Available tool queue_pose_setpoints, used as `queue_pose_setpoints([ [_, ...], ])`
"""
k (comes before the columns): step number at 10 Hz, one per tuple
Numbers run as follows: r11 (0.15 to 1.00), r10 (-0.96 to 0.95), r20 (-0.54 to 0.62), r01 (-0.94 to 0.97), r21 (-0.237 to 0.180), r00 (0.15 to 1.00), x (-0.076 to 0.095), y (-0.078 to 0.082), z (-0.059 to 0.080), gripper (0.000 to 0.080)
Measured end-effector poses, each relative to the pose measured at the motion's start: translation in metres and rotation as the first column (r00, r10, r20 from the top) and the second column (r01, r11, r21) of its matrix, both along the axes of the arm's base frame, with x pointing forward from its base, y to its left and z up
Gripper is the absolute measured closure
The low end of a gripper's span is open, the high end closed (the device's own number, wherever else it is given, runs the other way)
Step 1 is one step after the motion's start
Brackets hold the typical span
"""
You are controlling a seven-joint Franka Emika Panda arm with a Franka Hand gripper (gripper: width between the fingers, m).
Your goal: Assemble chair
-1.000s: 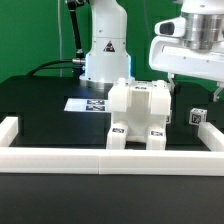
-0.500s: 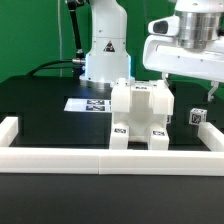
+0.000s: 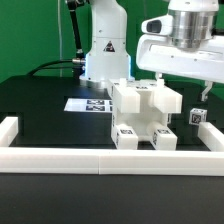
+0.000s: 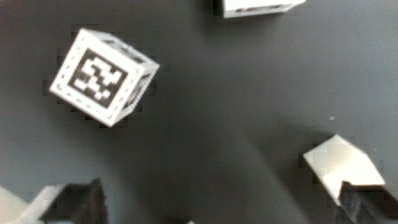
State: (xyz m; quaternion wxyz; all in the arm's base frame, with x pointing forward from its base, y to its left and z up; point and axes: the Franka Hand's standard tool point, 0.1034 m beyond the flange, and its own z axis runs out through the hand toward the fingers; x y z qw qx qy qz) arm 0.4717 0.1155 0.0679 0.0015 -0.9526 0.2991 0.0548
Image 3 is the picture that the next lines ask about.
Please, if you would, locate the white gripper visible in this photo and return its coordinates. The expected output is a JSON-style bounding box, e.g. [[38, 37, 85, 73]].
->
[[136, 34, 224, 102]]

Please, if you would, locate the white tagged cube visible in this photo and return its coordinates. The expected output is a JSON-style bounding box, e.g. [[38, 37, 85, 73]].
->
[[189, 108, 207, 125]]

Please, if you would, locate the white chair back frame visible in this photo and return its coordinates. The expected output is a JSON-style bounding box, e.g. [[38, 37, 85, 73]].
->
[[107, 79, 182, 114]]

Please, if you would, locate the white chair seat part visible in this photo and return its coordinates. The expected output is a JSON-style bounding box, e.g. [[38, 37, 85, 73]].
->
[[111, 109, 171, 141]]

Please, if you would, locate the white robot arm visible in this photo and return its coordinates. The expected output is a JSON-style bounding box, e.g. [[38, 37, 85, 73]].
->
[[65, 0, 224, 89]]

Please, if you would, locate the white tag sheet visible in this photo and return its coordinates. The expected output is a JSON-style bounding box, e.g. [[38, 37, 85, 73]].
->
[[64, 98, 113, 113]]

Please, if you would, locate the white U-shaped fence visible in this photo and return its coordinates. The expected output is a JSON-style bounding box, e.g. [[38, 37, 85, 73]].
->
[[0, 117, 224, 176]]

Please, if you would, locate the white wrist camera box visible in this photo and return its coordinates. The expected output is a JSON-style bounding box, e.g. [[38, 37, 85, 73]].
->
[[141, 14, 173, 36]]

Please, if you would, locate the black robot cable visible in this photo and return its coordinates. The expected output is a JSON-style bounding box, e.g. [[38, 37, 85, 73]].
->
[[27, 0, 88, 78]]

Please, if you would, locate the grey hanging cable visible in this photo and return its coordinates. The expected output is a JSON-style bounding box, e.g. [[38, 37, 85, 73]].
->
[[57, 0, 64, 78]]

